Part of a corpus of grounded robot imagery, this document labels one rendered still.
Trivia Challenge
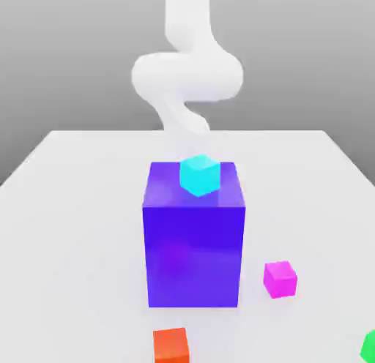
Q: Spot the small cyan cube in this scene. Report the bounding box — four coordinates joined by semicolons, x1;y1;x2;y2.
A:
179;154;221;198

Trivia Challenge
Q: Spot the small magenta cube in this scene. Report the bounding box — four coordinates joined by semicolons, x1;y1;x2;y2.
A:
262;260;299;299

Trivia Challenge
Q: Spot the small orange cube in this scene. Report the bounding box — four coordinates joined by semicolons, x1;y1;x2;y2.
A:
152;326;190;363

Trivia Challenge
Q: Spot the small green cube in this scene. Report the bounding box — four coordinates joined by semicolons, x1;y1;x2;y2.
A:
360;329;375;363

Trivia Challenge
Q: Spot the large purple box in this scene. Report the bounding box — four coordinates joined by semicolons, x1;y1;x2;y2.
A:
141;161;246;309

